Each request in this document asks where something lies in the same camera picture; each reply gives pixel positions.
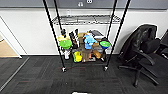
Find black office chair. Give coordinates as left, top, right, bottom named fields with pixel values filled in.
left=118, top=23, right=168, bottom=88

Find black chair with armrest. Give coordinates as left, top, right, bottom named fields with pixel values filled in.
left=159, top=29, right=168, bottom=59

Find small black spray bottle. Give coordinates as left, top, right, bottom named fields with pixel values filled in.
left=60, top=28, right=68, bottom=38

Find small green blue bowl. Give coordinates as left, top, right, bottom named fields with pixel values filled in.
left=99, top=40, right=112, bottom=50

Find yellow flat box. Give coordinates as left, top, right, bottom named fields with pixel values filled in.
left=57, top=34, right=68, bottom=42

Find large green plastic bowl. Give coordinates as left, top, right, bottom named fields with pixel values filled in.
left=59, top=39, right=73, bottom=50

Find square white wall socket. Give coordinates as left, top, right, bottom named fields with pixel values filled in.
left=77, top=1, right=84, bottom=8

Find black wire shelf rack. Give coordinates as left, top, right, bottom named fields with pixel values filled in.
left=42, top=0, right=132, bottom=73

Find yellow plastic toy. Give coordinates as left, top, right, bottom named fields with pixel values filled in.
left=72, top=50, right=83, bottom=63

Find dark grey flat case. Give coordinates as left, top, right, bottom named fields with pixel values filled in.
left=89, top=29, right=106, bottom=38

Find tall brown cardboard box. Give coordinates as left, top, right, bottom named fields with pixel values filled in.
left=77, top=32, right=88, bottom=44

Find orange toy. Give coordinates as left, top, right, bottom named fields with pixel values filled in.
left=92, top=47, right=104, bottom=60

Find pale woven basket dark spots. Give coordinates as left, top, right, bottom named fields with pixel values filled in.
left=71, top=91, right=89, bottom=94

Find white plastic bottle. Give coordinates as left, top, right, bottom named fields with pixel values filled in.
left=63, top=48, right=71, bottom=61

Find brown flat package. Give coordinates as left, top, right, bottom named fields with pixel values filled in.
left=81, top=49, right=94, bottom=63

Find blue plush toy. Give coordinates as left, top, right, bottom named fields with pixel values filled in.
left=83, top=33, right=98, bottom=50

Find tall black bottle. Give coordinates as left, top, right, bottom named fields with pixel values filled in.
left=68, top=29, right=80, bottom=49

